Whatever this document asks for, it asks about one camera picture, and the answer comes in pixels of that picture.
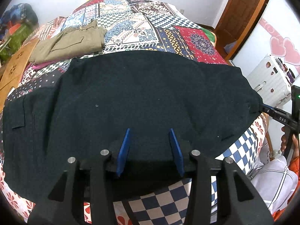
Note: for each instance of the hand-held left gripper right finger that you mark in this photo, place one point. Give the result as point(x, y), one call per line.
point(176, 153)

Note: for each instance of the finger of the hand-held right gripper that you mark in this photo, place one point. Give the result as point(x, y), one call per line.
point(277, 116)

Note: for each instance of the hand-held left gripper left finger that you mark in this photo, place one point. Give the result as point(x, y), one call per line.
point(123, 151)

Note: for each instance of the black pants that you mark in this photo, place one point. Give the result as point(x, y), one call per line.
point(140, 93)

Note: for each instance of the folded khaki pants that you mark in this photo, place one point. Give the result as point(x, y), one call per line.
point(70, 42)

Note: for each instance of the person's right hand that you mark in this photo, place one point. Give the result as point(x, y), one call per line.
point(283, 139)

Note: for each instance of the white suitcase with stickers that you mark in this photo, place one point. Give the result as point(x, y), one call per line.
point(269, 79)

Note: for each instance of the pink heart sticker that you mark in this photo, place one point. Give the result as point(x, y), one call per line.
point(281, 47)

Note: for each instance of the wooden door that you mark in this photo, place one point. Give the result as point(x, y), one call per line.
point(239, 11)

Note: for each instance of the pink garment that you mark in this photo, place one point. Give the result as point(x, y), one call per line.
point(35, 67)

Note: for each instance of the patchwork printed blanket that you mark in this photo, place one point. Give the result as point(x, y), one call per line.
point(145, 30)

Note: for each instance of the green patterned bag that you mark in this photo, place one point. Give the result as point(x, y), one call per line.
point(18, 37)

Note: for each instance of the orange box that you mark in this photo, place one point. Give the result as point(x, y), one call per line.
point(14, 27)

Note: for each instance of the wooden bed frame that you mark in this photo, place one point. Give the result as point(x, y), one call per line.
point(269, 143)

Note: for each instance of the white wall outlet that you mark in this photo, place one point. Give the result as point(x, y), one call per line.
point(181, 10)

